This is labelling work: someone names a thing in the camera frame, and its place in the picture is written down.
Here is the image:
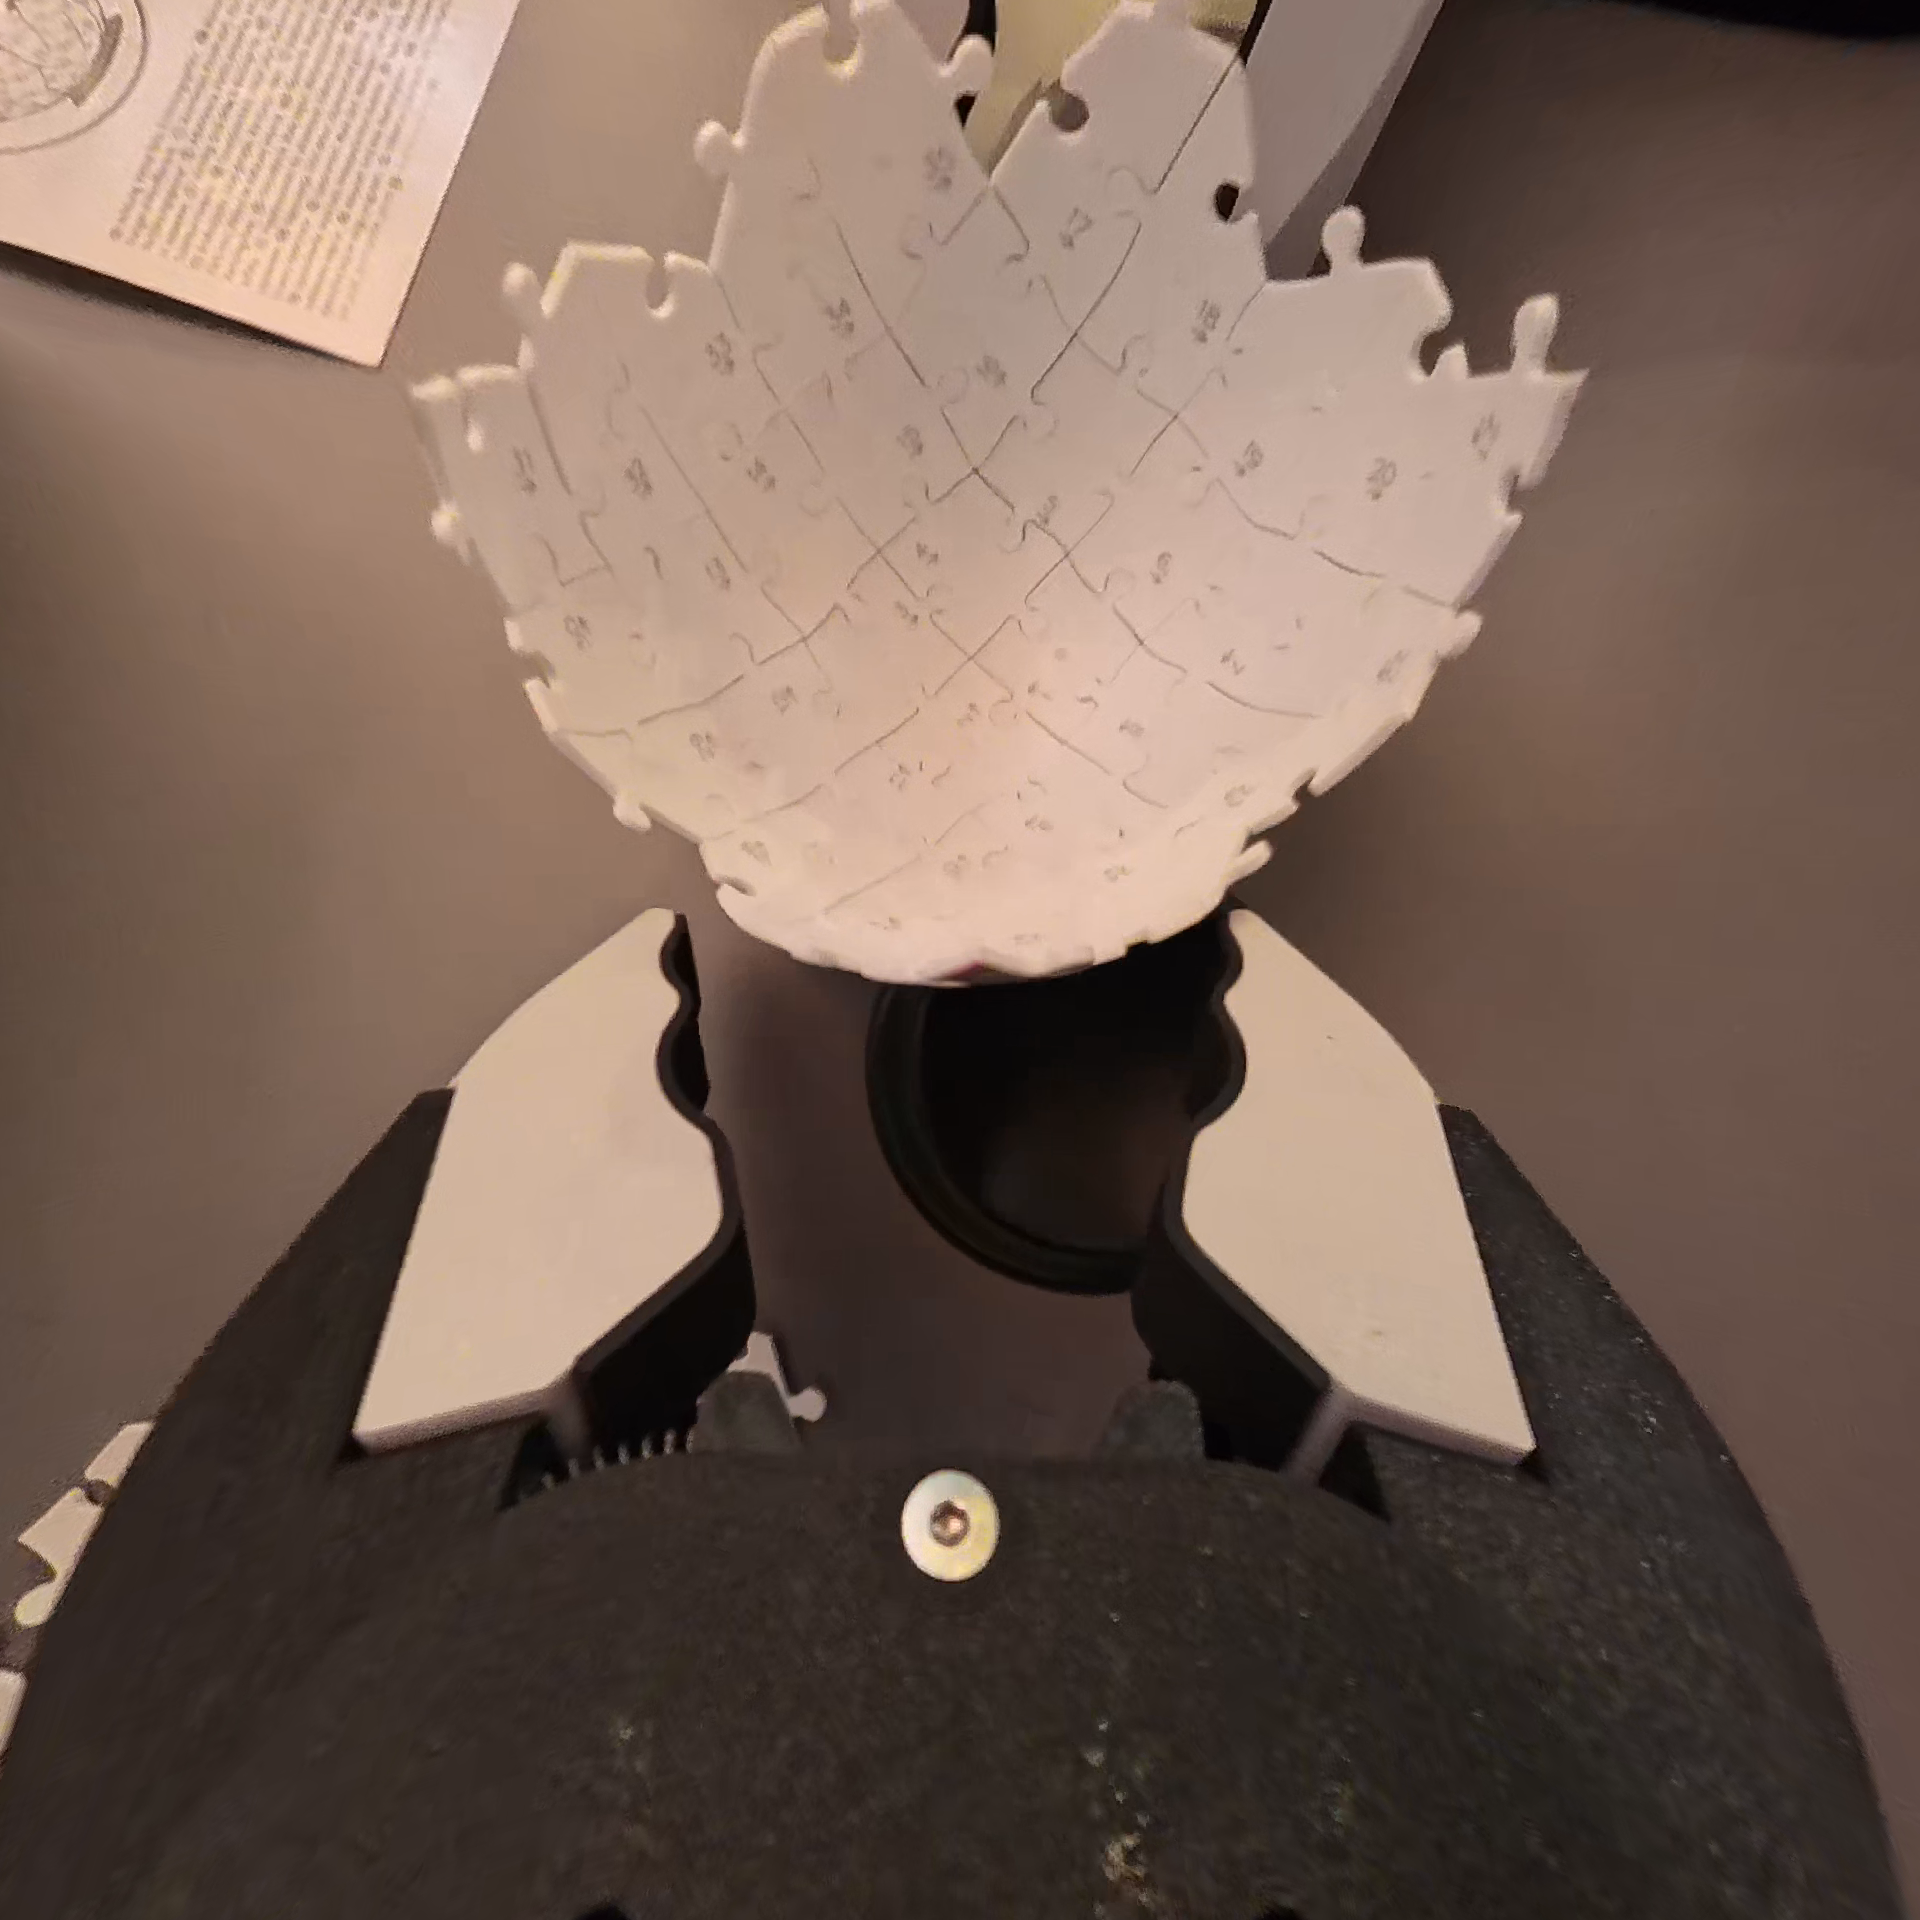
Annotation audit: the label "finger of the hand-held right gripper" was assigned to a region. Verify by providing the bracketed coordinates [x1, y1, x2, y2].
[1242, 0, 1444, 274]

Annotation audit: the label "black round ball stand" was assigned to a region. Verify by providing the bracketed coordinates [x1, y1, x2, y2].
[865, 913, 1249, 1296]

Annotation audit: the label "partly built puzzle ball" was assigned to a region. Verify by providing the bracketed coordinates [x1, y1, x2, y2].
[407, 0, 1589, 988]

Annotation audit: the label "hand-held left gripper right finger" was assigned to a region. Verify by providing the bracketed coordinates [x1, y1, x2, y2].
[1135, 908, 1538, 1480]

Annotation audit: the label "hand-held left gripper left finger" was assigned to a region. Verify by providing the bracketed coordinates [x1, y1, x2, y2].
[351, 908, 754, 1453]

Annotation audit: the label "white instruction leaflet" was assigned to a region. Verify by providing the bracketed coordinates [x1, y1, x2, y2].
[0, 0, 521, 366]

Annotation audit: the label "puzzle pieces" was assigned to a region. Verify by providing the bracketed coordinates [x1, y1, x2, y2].
[0, 1332, 827, 1727]

